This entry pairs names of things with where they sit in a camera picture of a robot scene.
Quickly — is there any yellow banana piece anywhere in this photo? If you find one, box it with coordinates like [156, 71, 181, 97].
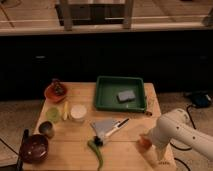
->
[62, 101, 69, 121]

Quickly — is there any red apple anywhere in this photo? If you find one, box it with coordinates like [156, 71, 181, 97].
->
[139, 135, 152, 149]

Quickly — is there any green plastic cup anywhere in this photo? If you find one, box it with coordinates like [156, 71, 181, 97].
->
[46, 107, 60, 123]

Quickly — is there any green plastic tray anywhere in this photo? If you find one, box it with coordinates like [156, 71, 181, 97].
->
[94, 76, 147, 113]

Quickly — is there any small metal cup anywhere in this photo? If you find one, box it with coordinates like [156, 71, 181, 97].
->
[38, 121, 54, 138]

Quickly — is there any green chili pepper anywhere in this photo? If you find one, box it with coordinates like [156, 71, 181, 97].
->
[87, 140, 103, 171]

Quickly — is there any grey cloth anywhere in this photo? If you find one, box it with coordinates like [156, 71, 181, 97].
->
[91, 118, 116, 137]

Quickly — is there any white paper cup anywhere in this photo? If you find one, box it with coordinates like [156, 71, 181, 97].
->
[70, 105, 87, 122]

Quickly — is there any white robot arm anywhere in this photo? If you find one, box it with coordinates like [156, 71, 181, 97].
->
[148, 108, 213, 161]

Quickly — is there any dark grape bunch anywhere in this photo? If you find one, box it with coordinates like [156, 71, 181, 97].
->
[52, 79, 65, 96]

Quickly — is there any dark red bowl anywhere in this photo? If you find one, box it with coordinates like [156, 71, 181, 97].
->
[19, 134, 49, 164]

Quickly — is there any black spoon handle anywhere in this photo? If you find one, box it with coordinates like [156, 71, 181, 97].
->
[15, 128, 30, 171]

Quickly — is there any black cable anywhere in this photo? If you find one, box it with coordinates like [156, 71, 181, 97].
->
[169, 103, 199, 152]

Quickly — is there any blue sponge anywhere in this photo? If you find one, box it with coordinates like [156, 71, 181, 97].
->
[117, 90, 135, 102]

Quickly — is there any dark blue floor object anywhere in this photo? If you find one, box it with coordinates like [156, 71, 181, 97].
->
[188, 92, 212, 108]

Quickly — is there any orange bowl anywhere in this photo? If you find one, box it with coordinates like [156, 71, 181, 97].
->
[44, 84, 67, 103]

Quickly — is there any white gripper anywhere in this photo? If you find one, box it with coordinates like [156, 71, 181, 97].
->
[148, 130, 167, 160]

